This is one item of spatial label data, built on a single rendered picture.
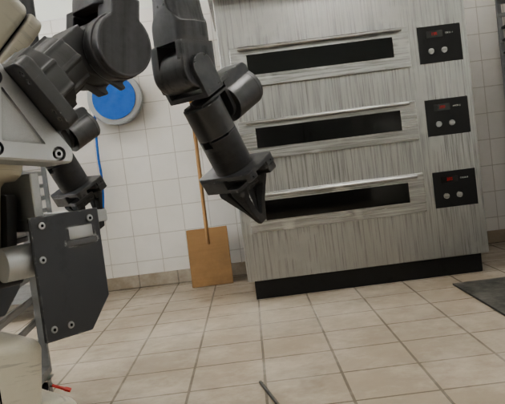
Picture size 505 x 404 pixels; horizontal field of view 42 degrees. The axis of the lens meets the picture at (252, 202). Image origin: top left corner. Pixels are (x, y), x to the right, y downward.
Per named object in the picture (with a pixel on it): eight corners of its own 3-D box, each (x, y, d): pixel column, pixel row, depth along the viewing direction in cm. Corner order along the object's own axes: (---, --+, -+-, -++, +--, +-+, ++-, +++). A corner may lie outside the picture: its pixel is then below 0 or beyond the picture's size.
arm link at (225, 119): (172, 110, 91) (199, 103, 87) (201, 86, 95) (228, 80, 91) (195, 151, 93) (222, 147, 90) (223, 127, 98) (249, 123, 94)
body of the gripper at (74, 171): (78, 185, 131) (58, 154, 128) (107, 182, 124) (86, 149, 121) (54, 204, 127) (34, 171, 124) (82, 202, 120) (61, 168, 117)
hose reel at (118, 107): (159, 213, 499) (139, 69, 492) (156, 215, 484) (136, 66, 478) (106, 220, 499) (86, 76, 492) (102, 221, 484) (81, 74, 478)
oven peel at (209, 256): (192, 288, 471) (159, 14, 485) (192, 288, 474) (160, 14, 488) (233, 283, 471) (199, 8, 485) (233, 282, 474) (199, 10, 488)
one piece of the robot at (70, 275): (20, 353, 78) (-7, 175, 77) (-68, 333, 97) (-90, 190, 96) (128, 320, 90) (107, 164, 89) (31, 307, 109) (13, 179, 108)
